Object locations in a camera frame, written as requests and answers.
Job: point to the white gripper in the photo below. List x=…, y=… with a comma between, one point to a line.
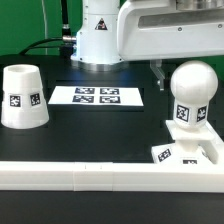
x=168, y=29

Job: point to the white lamp bulb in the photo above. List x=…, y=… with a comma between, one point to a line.
x=193, y=85

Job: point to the white marker sheet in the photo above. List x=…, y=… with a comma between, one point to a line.
x=81, y=95

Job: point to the white lamp base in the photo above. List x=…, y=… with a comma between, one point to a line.
x=186, y=148

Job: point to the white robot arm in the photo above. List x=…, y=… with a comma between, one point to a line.
x=113, y=33

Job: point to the white front fence rail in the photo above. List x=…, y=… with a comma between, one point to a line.
x=84, y=176

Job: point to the white lamp shade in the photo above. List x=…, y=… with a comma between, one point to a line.
x=23, y=104

